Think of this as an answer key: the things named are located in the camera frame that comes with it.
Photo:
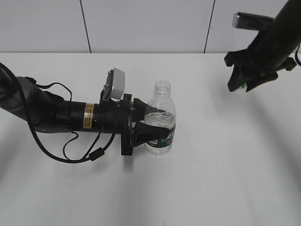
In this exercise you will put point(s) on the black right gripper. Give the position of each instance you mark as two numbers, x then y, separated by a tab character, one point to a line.
244	61

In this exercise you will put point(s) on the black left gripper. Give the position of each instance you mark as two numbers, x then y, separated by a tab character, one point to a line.
110	115

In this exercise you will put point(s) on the white green bottle cap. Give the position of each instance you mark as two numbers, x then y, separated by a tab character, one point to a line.
241	89

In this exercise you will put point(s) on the clear cestbon water bottle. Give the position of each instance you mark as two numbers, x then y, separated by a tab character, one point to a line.
161	112

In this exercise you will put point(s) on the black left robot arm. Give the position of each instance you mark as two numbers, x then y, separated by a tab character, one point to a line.
43	111

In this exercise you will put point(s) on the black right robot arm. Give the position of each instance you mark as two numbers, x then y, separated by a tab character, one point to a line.
270	50

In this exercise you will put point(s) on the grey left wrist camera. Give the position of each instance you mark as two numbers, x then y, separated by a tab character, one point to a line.
114	86

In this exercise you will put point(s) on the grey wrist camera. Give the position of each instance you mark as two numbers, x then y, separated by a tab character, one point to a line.
251	22
114	86

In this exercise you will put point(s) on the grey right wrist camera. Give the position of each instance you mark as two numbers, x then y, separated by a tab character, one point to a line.
251	22

